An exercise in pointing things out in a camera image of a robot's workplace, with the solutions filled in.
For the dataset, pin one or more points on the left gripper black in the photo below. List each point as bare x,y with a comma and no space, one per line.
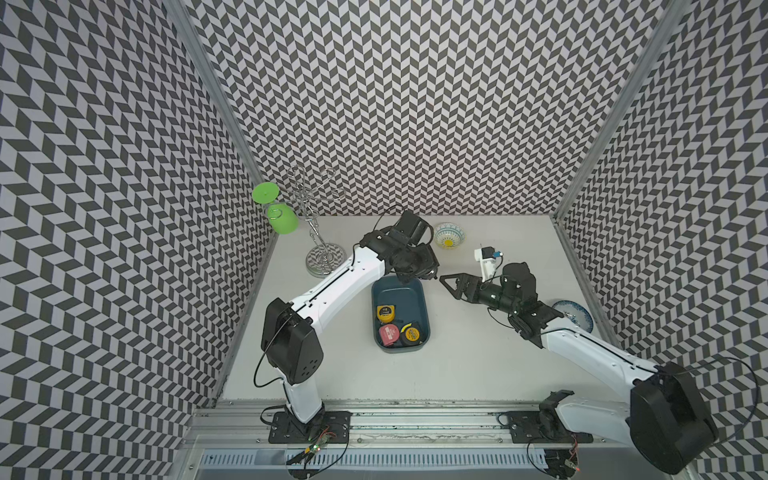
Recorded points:
429,262

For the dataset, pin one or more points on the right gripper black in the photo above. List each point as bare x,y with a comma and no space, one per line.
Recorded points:
462,282

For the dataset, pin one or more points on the teal plastic storage box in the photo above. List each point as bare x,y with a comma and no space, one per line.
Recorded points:
410,307

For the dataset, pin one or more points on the pink tape measure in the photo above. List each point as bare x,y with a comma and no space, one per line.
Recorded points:
389,334

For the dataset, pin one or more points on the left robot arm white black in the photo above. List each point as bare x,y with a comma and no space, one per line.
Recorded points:
292,329

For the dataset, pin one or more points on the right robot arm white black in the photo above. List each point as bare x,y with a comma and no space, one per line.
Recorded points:
660,410

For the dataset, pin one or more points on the small yellow patterned bowl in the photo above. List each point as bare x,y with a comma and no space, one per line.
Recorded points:
448,235

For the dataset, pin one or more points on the blue white patterned plate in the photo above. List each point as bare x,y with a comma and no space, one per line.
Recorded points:
576,313

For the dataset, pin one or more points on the chrome wire glass rack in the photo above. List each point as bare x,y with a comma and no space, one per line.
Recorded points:
324,257

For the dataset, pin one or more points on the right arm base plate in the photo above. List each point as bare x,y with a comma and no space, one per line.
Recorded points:
538,426

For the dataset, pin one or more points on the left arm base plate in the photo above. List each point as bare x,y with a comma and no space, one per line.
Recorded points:
285,428

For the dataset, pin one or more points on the aluminium front rail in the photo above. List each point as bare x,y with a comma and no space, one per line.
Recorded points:
390,439

